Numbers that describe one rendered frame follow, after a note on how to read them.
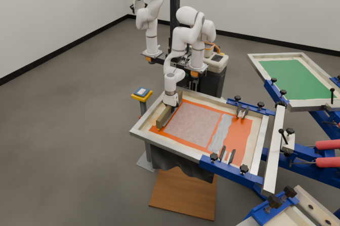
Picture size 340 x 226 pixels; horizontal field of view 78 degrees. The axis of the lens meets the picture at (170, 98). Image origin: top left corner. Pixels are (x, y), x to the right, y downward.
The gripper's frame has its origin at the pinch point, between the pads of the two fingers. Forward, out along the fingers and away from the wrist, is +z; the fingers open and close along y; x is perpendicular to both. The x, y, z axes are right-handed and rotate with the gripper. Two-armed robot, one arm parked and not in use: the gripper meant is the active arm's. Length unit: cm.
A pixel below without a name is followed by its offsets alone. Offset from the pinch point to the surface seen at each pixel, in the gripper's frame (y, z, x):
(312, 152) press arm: -88, -3, 0
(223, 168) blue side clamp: -47, 0, 29
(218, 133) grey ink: -36.4, 5.0, 2.4
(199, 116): -19.3, 5.4, -7.5
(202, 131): -26.5, 5.6, 4.8
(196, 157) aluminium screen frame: -30.6, 2.3, 28.0
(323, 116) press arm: -100, 8, -51
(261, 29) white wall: -25, 70, -381
